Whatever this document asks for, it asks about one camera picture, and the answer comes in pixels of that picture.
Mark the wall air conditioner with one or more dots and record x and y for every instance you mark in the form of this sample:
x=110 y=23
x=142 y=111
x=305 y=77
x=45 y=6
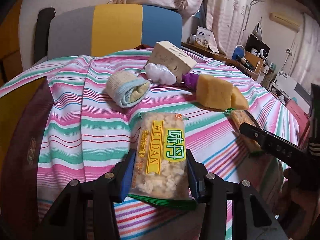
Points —
x=283 y=21

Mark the large yellow sponge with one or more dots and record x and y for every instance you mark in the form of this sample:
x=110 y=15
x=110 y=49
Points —
x=213 y=92

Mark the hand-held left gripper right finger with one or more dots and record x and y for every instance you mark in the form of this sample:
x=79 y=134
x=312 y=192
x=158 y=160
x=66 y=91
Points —
x=195 y=180

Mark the small white fan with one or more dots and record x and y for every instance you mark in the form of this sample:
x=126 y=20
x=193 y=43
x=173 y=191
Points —
x=263 y=55

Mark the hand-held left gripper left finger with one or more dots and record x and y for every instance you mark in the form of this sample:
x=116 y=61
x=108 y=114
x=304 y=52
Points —
x=127 y=177

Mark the clear rice cracker snack packet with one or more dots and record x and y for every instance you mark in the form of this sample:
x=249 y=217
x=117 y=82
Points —
x=160 y=160

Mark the small yellow sponge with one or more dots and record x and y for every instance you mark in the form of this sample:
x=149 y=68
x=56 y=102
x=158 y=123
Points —
x=239 y=98

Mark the green-edged cracker snack packet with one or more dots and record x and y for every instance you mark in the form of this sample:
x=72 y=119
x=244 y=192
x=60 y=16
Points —
x=238 y=117

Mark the pink patterned curtain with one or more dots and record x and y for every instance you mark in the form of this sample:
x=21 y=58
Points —
x=225 y=12

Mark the white and blue carton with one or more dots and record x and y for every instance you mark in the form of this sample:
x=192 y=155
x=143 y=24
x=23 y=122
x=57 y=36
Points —
x=203 y=37

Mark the dark red cloth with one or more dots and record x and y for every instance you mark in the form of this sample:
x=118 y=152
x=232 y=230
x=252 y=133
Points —
x=142 y=47

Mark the blue round appliance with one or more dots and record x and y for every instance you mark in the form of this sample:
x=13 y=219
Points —
x=237 y=55

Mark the grey yellow blue chair backrest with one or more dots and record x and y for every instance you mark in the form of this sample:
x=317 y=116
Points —
x=115 y=30

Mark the wooden desk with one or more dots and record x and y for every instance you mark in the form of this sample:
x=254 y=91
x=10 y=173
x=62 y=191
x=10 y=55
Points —
x=220 y=56

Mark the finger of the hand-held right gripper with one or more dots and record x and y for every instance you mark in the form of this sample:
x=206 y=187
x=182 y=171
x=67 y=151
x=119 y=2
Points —
x=270 y=141

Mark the white flat board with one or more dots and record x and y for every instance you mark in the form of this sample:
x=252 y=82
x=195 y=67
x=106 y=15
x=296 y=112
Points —
x=285 y=85

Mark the rolled beige and blue sock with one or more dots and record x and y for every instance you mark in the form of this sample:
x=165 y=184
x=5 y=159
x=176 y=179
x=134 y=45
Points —
x=122 y=87

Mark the striped pink and green cloth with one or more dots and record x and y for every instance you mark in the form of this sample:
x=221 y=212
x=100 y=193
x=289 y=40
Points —
x=82 y=120

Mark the purple packet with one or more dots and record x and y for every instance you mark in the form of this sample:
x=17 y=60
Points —
x=190 y=81

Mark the white standing pole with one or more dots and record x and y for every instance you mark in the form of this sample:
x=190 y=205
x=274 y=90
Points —
x=246 y=22

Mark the wooden cabinet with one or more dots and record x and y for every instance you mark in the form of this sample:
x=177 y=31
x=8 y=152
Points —
x=10 y=42

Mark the white plastic item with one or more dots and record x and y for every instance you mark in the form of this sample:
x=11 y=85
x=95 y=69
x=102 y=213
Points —
x=160 y=73

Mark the red fabric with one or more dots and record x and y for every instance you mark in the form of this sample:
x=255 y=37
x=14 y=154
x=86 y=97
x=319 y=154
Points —
x=297 y=115

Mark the beige cardboard box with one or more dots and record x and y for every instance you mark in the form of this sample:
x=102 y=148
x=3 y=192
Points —
x=172 y=56

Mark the black chair frame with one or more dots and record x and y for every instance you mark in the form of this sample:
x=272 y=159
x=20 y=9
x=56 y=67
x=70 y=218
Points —
x=43 y=32

